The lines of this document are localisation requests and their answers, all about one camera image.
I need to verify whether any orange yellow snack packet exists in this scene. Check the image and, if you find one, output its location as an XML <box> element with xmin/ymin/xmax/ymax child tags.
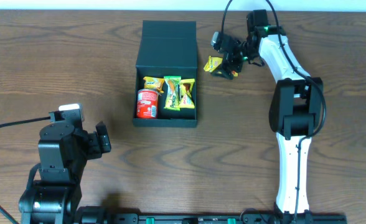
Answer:
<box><xmin>204</xmin><ymin>56</ymin><xmax>238</xmax><ymax>79</ymax></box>

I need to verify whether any yellow brown chocolate packet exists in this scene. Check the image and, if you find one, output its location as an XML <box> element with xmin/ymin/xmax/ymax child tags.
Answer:
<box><xmin>179</xmin><ymin>78</ymin><xmax>195</xmax><ymax>109</ymax></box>

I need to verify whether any red Pringles can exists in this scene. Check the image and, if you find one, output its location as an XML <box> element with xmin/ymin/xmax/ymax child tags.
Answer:
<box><xmin>136</xmin><ymin>89</ymin><xmax>159</xmax><ymax>119</ymax></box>

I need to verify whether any green yellow snack packet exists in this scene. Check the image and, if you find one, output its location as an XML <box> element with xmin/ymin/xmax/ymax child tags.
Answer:
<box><xmin>164</xmin><ymin>76</ymin><xmax>181</xmax><ymax>111</ymax></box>

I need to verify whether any yellow biscuit packet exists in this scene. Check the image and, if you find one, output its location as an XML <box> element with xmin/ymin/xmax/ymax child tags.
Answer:
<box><xmin>143</xmin><ymin>77</ymin><xmax>164</xmax><ymax>93</ymax></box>

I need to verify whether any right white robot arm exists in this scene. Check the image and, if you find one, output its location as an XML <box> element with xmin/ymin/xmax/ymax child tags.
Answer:
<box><xmin>210</xmin><ymin>25</ymin><xmax>326</xmax><ymax>215</ymax></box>

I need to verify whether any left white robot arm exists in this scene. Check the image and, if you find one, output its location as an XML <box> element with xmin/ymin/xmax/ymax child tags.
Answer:
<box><xmin>19</xmin><ymin>121</ymin><xmax>111</xmax><ymax>223</ymax></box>

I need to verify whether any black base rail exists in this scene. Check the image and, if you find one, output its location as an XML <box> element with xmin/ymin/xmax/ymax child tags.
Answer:
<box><xmin>73</xmin><ymin>207</ymin><xmax>347</xmax><ymax>224</ymax></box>

